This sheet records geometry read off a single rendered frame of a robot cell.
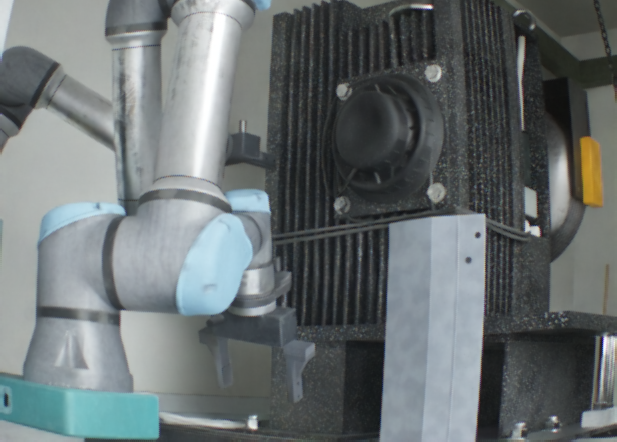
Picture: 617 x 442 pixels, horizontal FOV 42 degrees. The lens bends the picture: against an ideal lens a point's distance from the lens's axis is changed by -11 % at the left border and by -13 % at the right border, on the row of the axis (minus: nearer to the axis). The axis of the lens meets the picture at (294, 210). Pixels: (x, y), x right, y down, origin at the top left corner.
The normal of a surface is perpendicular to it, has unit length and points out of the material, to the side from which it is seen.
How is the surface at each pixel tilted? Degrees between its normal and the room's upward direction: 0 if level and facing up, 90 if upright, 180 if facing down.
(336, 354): 90
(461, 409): 90
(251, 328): 113
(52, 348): 73
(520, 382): 90
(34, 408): 90
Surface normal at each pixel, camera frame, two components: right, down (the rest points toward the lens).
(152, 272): -0.21, 0.07
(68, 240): -0.08, -0.25
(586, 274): -0.67, -0.16
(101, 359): 0.63, -0.41
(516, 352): 0.74, -0.10
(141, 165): 0.22, 0.16
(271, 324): -0.50, 0.22
